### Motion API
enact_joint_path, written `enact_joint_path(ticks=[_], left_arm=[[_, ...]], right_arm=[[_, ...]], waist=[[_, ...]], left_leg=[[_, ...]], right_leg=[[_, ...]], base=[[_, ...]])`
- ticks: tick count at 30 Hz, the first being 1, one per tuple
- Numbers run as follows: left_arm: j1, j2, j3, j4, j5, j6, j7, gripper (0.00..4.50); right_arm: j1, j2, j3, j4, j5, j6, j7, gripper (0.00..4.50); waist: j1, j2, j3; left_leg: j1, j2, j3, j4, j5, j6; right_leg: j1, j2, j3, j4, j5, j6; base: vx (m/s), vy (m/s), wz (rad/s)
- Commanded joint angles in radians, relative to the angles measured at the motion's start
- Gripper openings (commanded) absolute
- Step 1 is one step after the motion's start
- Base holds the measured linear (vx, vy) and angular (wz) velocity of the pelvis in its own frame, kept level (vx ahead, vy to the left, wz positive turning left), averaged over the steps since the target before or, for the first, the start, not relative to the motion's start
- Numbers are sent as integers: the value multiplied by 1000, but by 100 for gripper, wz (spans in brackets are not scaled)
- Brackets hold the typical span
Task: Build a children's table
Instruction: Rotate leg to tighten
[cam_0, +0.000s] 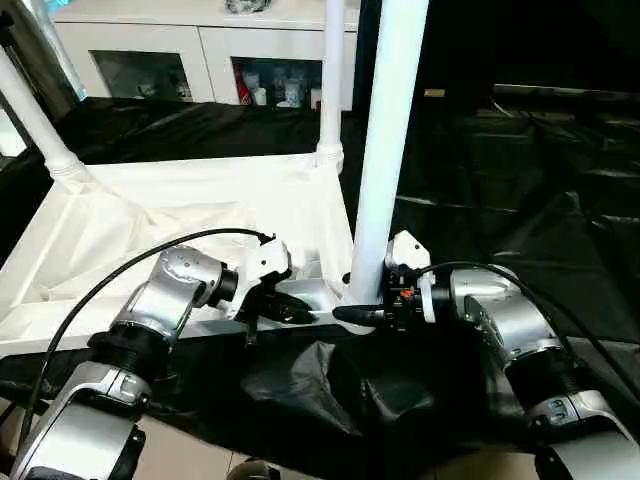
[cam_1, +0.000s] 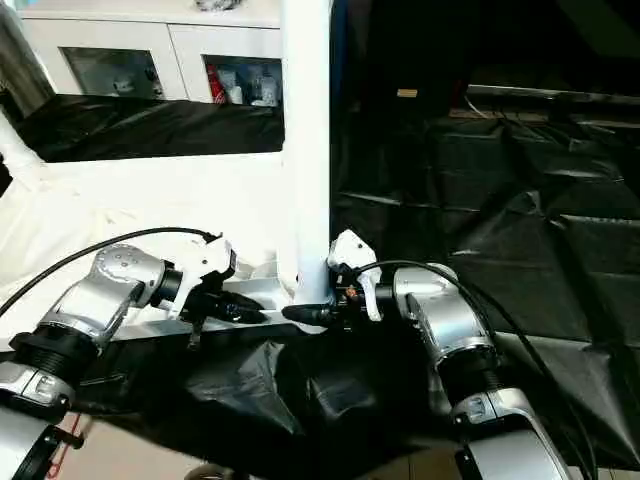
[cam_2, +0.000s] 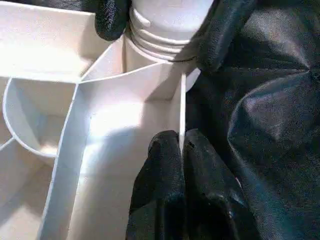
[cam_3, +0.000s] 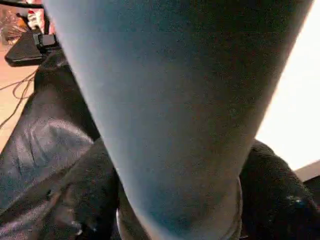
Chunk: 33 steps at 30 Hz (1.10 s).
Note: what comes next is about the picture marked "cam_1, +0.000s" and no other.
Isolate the white plastic table top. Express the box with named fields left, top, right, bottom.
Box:
left=0, top=148, right=337, bottom=343

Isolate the white plastic table leg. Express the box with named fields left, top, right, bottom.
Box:
left=279, top=0, right=334, bottom=307
left=0, top=108, right=47, bottom=187

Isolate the black work mat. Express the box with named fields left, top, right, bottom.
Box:
left=0, top=92, right=640, bottom=476

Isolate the red bottle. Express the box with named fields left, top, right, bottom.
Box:
left=206, top=64, right=227, bottom=105

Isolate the white cabinet with glass doors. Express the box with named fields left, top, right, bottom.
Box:
left=15, top=0, right=287, bottom=107

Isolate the grey window curtain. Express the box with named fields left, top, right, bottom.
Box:
left=0, top=5, right=56, bottom=121

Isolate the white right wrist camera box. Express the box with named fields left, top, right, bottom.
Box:
left=326, top=229, right=382, bottom=323

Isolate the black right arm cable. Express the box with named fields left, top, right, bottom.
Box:
left=350, top=259, right=601, bottom=480

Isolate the grey horizontal rail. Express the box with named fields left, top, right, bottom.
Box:
left=465, top=85, right=640, bottom=107

